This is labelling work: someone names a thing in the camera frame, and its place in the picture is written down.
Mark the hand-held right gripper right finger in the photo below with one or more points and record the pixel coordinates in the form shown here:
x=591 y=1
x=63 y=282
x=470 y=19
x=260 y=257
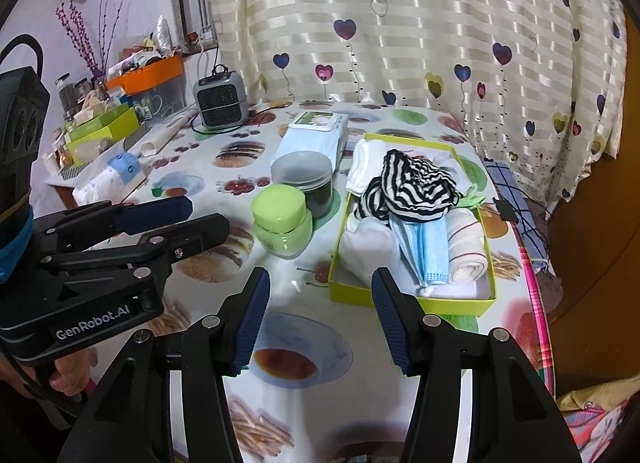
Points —
x=395 y=323

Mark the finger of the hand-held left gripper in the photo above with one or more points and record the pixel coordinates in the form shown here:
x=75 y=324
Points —
x=155 y=213
x=200 y=230

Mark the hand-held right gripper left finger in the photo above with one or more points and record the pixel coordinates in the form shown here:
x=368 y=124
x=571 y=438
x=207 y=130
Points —
x=250 y=318

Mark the lime green shallow box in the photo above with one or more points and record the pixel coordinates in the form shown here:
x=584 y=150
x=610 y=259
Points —
x=345 y=293

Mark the blue face mask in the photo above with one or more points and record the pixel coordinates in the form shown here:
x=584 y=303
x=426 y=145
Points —
x=425 y=248

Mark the beige striped towel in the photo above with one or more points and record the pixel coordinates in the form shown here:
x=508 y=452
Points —
x=465 y=248

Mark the black white striped cloth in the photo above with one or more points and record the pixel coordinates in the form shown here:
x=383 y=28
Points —
x=410 y=188

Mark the light green cloth strip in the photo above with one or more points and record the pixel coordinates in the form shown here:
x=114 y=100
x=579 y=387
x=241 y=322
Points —
x=472 y=200

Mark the person's left hand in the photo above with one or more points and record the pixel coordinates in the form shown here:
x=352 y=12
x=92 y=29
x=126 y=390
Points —
x=70 y=378

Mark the white tissue pack blue label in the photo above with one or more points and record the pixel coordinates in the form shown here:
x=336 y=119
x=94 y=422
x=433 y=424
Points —
x=110 y=175

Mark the white rolled paper tube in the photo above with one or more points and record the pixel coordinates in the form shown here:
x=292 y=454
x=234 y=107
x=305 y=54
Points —
x=165 y=135

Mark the food print tablecloth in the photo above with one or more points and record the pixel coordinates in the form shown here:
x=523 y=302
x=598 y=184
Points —
x=300 y=253

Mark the green cosmetic jar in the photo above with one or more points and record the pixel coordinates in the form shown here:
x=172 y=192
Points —
x=280 y=208

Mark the lime green gift box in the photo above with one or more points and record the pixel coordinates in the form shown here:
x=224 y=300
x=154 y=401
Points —
x=105 y=140
x=100 y=119

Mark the dark clear storage box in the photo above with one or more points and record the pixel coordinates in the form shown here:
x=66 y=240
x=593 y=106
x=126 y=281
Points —
x=167 y=98

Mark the grey lidded round jar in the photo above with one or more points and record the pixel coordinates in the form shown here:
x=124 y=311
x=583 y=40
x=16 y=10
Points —
x=302 y=168

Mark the grey space heater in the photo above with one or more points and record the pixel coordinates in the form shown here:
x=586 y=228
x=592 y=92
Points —
x=220 y=98

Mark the orange storage box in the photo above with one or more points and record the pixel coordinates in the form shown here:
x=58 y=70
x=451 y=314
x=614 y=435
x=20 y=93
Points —
x=150 y=75

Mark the light blue wet wipes pack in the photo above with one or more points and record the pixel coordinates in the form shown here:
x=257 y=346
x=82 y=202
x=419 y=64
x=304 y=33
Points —
x=310 y=140

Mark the glass jar dark lid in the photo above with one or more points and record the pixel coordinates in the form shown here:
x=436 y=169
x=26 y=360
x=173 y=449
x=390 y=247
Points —
x=64 y=95
x=81 y=88

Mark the black clip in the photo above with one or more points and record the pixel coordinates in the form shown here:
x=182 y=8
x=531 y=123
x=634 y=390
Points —
x=506 y=209

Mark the pile of small packets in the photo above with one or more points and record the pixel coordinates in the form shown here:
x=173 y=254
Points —
x=150 y=50

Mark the blue plaid cloth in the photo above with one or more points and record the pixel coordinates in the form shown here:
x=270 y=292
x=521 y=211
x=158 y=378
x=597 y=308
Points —
x=515 y=193

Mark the purple dried branches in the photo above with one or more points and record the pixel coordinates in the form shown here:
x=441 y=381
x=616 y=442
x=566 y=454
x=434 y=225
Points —
x=82 y=38

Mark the brown wooden cabinet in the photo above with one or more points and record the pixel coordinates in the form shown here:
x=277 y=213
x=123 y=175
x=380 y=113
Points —
x=590 y=268

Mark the yellow pink printed fabric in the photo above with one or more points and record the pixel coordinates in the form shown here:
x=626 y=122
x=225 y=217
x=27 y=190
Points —
x=595 y=418

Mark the heart print striped curtain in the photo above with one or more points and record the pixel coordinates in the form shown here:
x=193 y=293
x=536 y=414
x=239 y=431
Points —
x=400 y=18

